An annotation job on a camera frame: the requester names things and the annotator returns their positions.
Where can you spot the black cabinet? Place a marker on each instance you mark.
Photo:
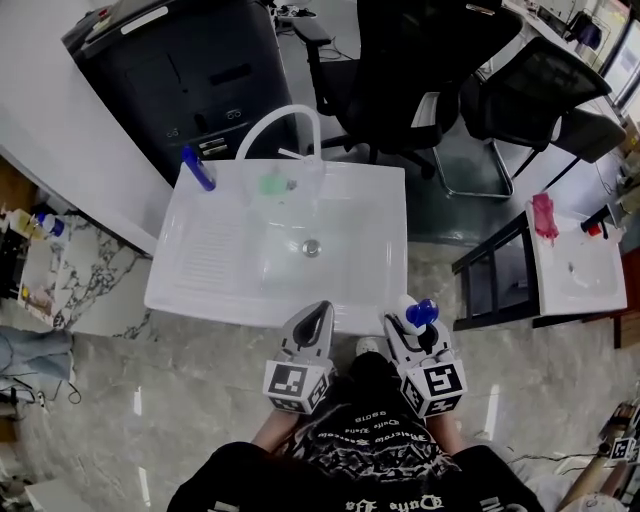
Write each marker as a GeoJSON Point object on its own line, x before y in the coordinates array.
{"type": "Point", "coordinates": [190, 75]}

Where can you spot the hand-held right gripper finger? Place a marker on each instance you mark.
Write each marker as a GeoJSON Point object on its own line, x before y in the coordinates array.
{"type": "Point", "coordinates": [440, 339]}
{"type": "Point", "coordinates": [397, 337]}

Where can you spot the clear bottle blue cap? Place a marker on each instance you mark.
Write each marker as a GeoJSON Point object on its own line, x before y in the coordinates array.
{"type": "Point", "coordinates": [51, 226]}

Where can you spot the small white sink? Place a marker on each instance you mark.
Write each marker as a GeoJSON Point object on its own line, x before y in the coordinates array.
{"type": "Point", "coordinates": [585, 270]}

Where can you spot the green item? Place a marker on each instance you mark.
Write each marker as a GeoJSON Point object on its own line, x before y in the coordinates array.
{"type": "Point", "coordinates": [272, 184]}

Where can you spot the cardboard tube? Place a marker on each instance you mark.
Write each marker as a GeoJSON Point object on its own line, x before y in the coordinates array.
{"type": "Point", "coordinates": [592, 475]}

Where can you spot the blue tube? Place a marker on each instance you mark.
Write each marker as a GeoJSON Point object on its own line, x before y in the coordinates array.
{"type": "Point", "coordinates": [199, 170]}

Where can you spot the metal sink drain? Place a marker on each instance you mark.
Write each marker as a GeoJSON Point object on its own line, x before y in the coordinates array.
{"type": "Point", "coordinates": [311, 247]}

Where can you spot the person's right forearm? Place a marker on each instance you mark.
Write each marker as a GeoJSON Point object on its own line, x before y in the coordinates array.
{"type": "Point", "coordinates": [445, 432]}

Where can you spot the black metal stand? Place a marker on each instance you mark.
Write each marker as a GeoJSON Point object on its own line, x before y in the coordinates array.
{"type": "Point", "coordinates": [492, 260]}

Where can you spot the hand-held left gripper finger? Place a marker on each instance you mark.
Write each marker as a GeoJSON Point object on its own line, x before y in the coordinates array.
{"type": "Point", "coordinates": [306, 317]}
{"type": "Point", "coordinates": [328, 330]}

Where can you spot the black faucet red tip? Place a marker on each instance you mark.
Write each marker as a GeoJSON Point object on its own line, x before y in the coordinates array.
{"type": "Point", "coordinates": [596, 222]}

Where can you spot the white sink counter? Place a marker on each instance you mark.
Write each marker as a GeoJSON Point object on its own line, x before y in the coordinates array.
{"type": "Point", "coordinates": [350, 220]}

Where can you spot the marble shelf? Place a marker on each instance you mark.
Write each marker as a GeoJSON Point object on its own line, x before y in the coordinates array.
{"type": "Point", "coordinates": [100, 270]}

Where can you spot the person's left forearm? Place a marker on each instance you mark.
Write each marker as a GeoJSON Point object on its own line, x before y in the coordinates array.
{"type": "Point", "coordinates": [272, 430]}

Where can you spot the person's white shoe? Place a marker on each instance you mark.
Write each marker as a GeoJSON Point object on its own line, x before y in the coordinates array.
{"type": "Point", "coordinates": [367, 346]}

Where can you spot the yellow liquid bottle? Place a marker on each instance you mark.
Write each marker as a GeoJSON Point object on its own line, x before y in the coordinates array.
{"type": "Point", "coordinates": [20, 221]}

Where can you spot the blue jeans cloth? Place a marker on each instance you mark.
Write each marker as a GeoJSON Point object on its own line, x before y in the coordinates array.
{"type": "Point", "coordinates": [35, 350]}

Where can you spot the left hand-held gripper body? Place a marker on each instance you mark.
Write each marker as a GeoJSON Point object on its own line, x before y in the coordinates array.
{"type": "Point", "coordinates": [295, 381]}

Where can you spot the person's black printed shirt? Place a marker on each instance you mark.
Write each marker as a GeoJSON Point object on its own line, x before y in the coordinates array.
{"type": "Point", "coordinates": [370, 450]}

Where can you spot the white item bottle blue cap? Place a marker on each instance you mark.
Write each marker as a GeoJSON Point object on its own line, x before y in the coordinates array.
{"type": "Point", "coordinates": [417, 315]}

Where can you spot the black mesh chair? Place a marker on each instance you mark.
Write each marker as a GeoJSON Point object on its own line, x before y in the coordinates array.
{"type": "Point", "coordinates": [540, 95]}

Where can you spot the red cloth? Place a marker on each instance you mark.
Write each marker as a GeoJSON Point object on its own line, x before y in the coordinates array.
{"type": "Point", "coordinates": [545, 217]}

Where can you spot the black office chair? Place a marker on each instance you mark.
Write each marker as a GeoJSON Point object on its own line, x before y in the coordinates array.
{"type": "Point", "coordinates": [400, 75]}

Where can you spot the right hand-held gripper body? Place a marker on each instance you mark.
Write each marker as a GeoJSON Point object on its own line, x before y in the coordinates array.
{"type": "Point", "coordinates": [434, 387]}

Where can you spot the white curved faucet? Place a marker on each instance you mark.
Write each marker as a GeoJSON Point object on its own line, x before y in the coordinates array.
{"type": "Point", "coordinates": [280, 117]}

